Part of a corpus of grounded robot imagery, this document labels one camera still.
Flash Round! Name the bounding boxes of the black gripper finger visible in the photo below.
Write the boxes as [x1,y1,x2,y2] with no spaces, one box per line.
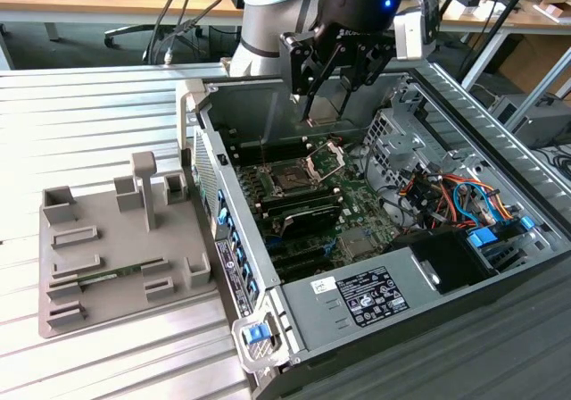
[279,32,345,127]
[337,41,394,119]

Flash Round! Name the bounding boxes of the silver square CPU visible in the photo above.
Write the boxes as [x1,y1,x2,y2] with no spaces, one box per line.
[308,77,347,128]

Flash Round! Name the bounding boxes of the CPU socket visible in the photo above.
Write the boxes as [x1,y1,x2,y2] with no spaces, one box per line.
[266,162,321,198]

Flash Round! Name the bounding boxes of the black RAM slot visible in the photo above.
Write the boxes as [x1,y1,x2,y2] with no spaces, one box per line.
[258,183,335,204]
[262,192,343,216]

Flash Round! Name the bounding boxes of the black expansion slot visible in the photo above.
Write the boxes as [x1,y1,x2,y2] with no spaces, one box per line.
[276,258,335,281]
[269,243,332,263]

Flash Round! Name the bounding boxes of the open grey PC case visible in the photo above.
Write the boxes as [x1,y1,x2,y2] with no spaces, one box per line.
[175,54,571,400]

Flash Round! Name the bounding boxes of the metal disk bay cage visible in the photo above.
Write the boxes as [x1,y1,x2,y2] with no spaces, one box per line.
[361,78,451,187]

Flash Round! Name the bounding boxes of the black slanted pole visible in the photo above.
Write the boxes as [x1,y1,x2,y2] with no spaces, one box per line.
[458,0,542,79]

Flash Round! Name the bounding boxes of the green motherboard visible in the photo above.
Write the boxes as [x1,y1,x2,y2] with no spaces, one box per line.
[229,134,405,285]

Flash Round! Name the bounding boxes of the black graphics card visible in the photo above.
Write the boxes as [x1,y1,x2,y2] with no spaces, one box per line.
[272,202,343,241]

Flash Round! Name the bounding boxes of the brown cardboard box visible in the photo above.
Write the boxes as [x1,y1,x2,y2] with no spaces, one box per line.
[498,32,571,96]

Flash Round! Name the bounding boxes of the black office chair base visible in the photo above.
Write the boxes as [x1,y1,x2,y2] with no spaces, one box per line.
[103,23,211,65]

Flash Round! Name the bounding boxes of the grey chipset heatsink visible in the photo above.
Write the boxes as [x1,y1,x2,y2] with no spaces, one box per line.
[337,229,372,259]

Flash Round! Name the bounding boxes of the grey computer box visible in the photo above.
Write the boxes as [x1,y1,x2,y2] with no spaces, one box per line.
[487,92,571,150]

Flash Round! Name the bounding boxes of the small open cardboard box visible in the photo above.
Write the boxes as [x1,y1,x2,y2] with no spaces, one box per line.
[534,1,567,25]

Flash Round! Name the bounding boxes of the hard disk in blue carrier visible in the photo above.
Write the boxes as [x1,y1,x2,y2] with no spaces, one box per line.
[466,215,536,277]

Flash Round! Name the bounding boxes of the black plastic fan shroud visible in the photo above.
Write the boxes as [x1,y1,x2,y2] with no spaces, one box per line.
[386,229,497,296]

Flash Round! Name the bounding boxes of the grey power supply with labels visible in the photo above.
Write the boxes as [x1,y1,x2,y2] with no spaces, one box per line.
[279,244,443,353]

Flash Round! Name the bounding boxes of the grey plastic parts rack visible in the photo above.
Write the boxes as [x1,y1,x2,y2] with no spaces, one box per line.
[37,151,220,341]

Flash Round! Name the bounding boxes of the green RAM stick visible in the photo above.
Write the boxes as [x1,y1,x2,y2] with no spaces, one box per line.
[76,262,151,284]

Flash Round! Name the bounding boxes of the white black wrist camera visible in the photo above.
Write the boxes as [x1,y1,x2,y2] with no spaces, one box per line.
[393,0,443,61]

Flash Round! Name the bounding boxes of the metal socket cover frame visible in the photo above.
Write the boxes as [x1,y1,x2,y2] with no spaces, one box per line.
[304,142,348,183]

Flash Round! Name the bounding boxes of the thin black cable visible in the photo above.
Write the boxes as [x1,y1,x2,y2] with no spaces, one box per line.
[145,0,200,67]

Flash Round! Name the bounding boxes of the orange yellow power wires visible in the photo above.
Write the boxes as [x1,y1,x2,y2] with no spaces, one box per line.
[399,172,518,231]

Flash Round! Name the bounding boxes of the blue wire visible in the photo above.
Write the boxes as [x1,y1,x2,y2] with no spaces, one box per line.
[451,179,499,228]

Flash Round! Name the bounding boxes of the black cable coil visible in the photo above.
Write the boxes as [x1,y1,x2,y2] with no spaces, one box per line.
[549,146,571,182]

